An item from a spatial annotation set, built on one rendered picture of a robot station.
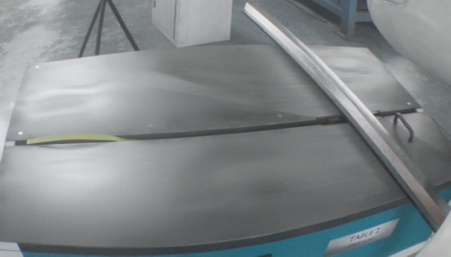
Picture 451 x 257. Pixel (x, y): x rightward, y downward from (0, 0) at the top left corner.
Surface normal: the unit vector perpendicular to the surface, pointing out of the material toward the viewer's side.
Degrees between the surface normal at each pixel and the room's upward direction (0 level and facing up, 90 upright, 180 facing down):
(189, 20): 90
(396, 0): 76
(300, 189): 0
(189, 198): 0
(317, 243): 90
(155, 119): 0
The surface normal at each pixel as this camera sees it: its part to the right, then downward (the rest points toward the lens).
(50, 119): 0.05, -0.85
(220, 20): 0.44, 0.50
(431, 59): -0.76, 0.58
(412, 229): 0.22, 0.53
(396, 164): -0.90, -0.11
